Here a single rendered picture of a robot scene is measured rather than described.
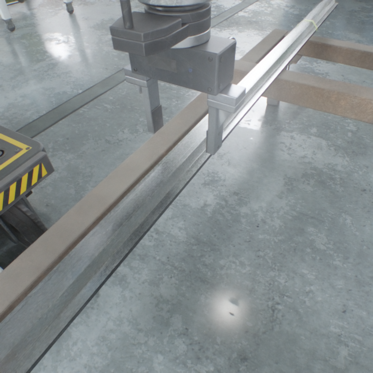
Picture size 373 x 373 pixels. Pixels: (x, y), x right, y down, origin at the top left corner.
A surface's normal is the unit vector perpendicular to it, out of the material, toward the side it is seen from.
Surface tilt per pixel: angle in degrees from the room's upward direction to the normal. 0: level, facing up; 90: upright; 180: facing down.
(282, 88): 90
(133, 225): 75
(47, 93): 0
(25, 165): 0
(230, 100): 90
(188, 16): 90
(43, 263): 0
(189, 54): 90
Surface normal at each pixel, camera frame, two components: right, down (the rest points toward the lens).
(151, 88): 0.85, 0.36
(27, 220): 0.60, -0.22
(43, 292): -0.03, -0.69
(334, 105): -0.49, 0.65
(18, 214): 0.43, -0.40
